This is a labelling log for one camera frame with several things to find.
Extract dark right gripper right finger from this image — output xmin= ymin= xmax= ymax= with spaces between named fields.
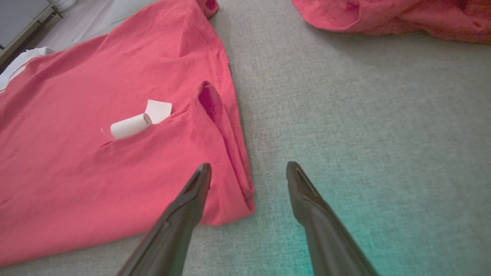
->
xmin=286 ymin=161 xmax=380 ymax=276

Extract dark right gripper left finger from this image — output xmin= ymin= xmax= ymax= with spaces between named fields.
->
xmin=117 ymin=163 xmax=213 ymax=276

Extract red jersey with white sleeves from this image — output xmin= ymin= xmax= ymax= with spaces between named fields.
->
xmin=0 ymin=0 xmax=257 ymax=268

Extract red mesh shorts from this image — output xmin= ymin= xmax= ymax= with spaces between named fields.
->
xmin=292 ymin=0 xmax=491 ymax=44

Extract large grey fabric sofa seat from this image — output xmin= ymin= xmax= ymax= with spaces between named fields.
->
xmin=0 ymin=0 xmax=491 ymax=276

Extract white round object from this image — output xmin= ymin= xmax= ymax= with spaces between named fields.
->
xmin=50 ymin=0 xmax=77 ymax=13

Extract grey top cabinet with drawers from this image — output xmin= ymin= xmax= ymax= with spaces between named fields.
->
xmin=0 ymin=0 xmax=62 ymax=67

